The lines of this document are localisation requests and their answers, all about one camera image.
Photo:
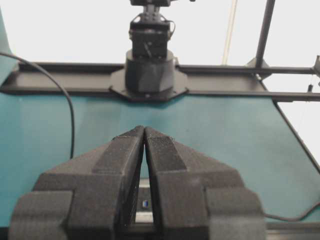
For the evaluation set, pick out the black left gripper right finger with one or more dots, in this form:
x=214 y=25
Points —
x=196 y=197

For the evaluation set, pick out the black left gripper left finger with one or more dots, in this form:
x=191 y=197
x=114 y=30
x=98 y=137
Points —
x=85 y=198

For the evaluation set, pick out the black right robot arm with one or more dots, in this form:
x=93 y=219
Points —
x=150 y=33

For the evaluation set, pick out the black USB hub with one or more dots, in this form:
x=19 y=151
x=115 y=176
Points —
x=144 y=200

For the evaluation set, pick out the black bench vise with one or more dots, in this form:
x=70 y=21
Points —
x=144 y=217

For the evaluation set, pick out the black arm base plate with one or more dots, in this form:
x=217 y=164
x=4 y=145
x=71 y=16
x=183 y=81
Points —
x=148 y=87

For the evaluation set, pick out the black aluminium frame rail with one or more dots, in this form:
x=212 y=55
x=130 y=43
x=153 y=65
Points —
x=107 y=80

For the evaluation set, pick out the black upright frame post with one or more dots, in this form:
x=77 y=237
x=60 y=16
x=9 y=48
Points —
x=257 y=61

